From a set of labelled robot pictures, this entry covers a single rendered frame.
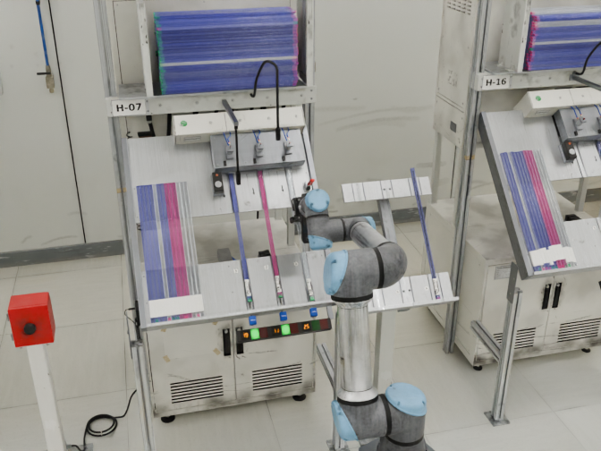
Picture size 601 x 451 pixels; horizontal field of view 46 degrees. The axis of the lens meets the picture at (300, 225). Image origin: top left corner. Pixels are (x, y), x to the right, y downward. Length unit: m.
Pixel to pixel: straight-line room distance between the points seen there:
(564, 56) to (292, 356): 1.66
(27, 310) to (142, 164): 0.65
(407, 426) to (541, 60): 1.64
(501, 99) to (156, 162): 1.52
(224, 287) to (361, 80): 2.20
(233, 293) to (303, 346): 0.61
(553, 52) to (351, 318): 1.58
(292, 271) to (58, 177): 2.11
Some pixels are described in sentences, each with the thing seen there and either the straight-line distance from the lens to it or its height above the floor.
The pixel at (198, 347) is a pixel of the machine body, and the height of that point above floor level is 0.38.
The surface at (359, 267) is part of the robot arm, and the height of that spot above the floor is 1.15.
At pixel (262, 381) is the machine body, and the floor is 0.16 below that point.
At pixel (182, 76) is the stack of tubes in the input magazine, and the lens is 2.61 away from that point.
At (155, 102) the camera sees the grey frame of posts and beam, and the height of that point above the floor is 1.36.
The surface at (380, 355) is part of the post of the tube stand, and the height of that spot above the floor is 0.37.
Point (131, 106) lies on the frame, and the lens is 2.66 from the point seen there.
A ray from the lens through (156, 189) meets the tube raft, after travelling 2.62.
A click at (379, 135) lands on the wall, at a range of 4.55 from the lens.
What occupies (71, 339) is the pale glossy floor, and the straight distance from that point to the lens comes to 3.80.
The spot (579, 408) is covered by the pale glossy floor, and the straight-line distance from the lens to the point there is 3.43.
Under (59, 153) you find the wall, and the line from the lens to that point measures 4.29.
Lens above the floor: 2.07
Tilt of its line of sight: 26 degrees down
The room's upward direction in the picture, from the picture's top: straight up
